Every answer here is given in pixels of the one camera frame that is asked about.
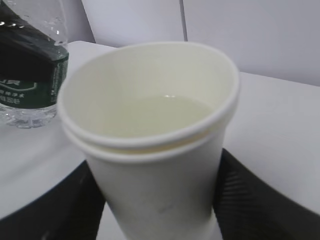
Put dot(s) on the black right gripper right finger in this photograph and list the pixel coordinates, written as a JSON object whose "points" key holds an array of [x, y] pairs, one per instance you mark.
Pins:
{"points": [[246, 208]]}

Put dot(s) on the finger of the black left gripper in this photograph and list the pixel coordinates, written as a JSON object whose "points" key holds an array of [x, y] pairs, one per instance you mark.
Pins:
{"points": [[26, 54]]}

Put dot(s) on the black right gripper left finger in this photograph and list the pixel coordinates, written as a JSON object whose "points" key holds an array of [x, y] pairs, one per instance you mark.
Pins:
{"points": [[72, 210]]}

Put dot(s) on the clear green-label water bottle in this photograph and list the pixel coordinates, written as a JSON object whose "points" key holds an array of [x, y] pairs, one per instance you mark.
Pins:
{"points": [[29, 105]]}

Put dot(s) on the white paper cup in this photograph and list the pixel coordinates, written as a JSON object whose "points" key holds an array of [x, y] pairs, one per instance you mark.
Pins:
{"points": [[158, 186]]}

